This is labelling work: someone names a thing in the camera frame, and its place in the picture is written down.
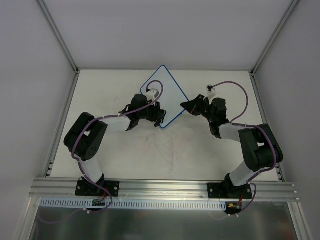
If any blue framed whiteboard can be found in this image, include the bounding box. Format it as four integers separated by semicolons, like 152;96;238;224
140;65;189;129

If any black whiteboard eraser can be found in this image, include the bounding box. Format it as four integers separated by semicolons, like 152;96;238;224
160;110;167;124

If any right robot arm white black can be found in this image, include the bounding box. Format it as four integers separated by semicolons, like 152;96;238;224
181;94;284;199

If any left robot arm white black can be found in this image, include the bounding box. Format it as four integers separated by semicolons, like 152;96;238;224
63;94;167;195

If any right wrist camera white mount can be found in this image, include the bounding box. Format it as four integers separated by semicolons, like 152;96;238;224
205;85;217;101

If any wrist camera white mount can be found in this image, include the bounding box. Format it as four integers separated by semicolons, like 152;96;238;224
205;85;217;101
145;88;160;102

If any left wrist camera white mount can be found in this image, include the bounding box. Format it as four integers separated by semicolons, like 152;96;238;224
145;88;160;102

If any right aluminium frame post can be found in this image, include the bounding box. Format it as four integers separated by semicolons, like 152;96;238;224
250;0;301;76

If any aluminium frame post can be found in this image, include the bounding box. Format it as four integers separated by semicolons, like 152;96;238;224
250;0;301;76
36;0;79;74

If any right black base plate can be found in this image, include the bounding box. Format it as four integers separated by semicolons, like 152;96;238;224
207;182;253;200

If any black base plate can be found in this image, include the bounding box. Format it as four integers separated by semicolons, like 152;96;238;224
207;182;253;200
75;177;120;197

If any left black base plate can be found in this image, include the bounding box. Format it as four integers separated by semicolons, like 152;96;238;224
75;177;120;197

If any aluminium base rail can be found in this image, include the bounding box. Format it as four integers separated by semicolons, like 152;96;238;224
28;177;300;202

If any white slotted cable duct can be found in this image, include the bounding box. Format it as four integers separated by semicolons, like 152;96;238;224
39;197;227;211

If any left aluminium frame post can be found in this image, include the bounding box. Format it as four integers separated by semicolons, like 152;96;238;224
36;0;79;74

